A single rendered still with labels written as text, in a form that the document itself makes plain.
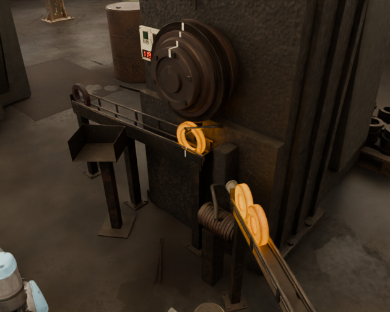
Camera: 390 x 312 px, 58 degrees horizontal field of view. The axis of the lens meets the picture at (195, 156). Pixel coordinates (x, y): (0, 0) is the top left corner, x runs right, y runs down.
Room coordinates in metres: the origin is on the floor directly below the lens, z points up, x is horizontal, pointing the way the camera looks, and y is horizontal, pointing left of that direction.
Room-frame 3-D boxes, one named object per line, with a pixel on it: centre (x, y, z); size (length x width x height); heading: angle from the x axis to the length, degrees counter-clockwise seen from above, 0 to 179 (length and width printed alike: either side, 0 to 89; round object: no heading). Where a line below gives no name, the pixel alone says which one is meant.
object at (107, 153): (1.72, 0.55, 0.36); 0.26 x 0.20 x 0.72; 82
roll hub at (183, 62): (1.52, 0.09, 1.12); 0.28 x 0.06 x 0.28; 47
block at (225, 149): (1.44, -0.16, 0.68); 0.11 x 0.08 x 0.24; 137
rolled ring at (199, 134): (1.59, 0.02, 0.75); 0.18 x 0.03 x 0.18; 46
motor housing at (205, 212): (1.26, -0.12, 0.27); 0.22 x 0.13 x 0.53; 47
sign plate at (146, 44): (1.90, 0.20, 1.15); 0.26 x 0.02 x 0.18; 47
